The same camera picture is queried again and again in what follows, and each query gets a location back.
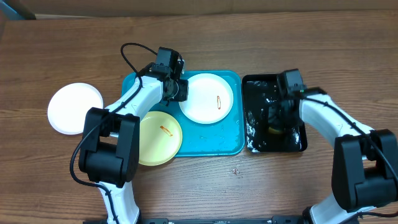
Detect green yellow sponge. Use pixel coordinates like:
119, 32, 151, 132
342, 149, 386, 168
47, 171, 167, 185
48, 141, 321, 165
268, 126, 284, 134

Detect white plate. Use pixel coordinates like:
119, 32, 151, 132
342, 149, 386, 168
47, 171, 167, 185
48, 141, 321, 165
47, 83, 104, 135
179, 73, 234, 124

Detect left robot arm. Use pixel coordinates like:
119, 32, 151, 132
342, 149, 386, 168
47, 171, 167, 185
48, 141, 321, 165
70, 47, 188, 223

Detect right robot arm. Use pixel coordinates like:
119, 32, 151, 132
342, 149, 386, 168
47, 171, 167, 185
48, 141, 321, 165
268, 69, 397, 224

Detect black rectangular tray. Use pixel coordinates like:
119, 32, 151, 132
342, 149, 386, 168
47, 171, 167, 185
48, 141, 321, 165
242, 74, 308, 153

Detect blue plastic tray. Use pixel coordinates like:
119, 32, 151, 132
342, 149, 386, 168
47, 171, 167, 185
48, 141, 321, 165
119, 70, 244, 157

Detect yellow plate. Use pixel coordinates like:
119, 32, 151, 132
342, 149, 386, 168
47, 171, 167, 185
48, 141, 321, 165
139, 111, 183, 166

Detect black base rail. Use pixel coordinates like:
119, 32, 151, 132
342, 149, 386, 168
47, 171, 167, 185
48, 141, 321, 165
82, 215, 360, 224

